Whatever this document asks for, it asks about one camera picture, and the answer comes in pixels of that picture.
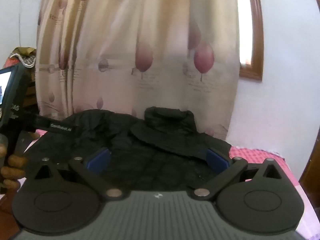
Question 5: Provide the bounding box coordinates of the thin hanging wall cord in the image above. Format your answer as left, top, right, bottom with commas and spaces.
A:
17, 0, 28, 46

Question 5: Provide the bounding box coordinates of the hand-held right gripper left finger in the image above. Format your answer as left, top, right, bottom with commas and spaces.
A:
34, 147, 124, 202

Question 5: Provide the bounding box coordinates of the brown wooden furniture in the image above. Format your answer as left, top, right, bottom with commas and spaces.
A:
299, 127, 320, 207

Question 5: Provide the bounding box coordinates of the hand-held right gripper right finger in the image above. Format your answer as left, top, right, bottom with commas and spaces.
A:
192, 147, 284, 202

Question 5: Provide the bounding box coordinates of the brown wooden window frame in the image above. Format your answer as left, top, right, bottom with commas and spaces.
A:
239, 0, 264, 82

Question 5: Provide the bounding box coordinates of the black puffer jacket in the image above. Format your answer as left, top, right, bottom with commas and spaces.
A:
24, 106, 232, 193

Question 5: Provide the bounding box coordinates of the beige leaf print curtain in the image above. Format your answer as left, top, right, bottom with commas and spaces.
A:
35, 0, 242, 140

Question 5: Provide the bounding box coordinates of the pink checkered bed sheet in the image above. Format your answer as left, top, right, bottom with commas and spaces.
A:
30, 129, 320, 240

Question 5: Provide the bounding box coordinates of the olive patterned cloth pile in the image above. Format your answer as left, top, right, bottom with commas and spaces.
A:
4, 46, 38, 68

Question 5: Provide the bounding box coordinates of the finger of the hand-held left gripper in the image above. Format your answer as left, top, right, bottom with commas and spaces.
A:
32, 114, 73, 133

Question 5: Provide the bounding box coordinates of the person's left hand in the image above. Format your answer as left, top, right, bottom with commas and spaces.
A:
0, 143, 27, 188

